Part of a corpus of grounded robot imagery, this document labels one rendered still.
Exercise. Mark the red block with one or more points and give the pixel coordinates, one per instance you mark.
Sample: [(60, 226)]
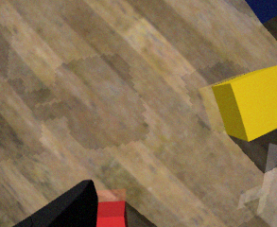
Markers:
[(111, 214)]

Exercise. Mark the yellow block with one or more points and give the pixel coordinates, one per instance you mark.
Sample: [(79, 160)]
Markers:
[(248, 104)]

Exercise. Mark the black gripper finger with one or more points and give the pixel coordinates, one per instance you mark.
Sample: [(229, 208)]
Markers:
[(76, 207)]

